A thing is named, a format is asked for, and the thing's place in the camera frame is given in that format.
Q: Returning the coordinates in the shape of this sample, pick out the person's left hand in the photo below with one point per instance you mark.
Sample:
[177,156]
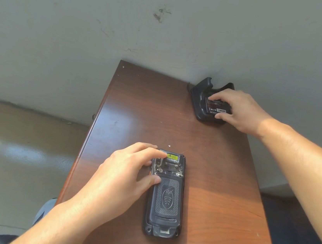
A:
[113,179]

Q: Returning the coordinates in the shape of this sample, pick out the person's right forearm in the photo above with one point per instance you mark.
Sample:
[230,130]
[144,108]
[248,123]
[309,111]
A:
[304,170]

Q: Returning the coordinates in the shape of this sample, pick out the person's left thumb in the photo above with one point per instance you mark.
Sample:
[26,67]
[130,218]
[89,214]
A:
[149,183]

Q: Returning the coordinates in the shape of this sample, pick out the black charging cradle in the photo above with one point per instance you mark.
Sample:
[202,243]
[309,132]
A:
[201,94]

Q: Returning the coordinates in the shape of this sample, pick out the black handheld scanner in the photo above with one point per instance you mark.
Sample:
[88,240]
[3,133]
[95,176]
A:
[167,214]

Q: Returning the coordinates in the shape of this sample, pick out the person's blue trouser leg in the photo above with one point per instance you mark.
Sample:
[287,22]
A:
[45,211]

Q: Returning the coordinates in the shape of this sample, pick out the person's left middle finger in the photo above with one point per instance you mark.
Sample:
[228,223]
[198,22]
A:
[148,155]

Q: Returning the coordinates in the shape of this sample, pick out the black battery pack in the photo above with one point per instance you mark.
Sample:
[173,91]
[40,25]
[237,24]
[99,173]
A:
[218,107]

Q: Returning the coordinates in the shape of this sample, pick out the person's right hand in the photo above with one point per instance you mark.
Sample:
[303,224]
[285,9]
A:
[245,113]

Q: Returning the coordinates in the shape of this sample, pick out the person's left forearm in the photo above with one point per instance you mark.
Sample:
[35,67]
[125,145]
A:
[54,227]

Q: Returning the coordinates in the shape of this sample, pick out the person's right thumb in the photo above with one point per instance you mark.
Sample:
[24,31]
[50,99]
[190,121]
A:
[224,117]

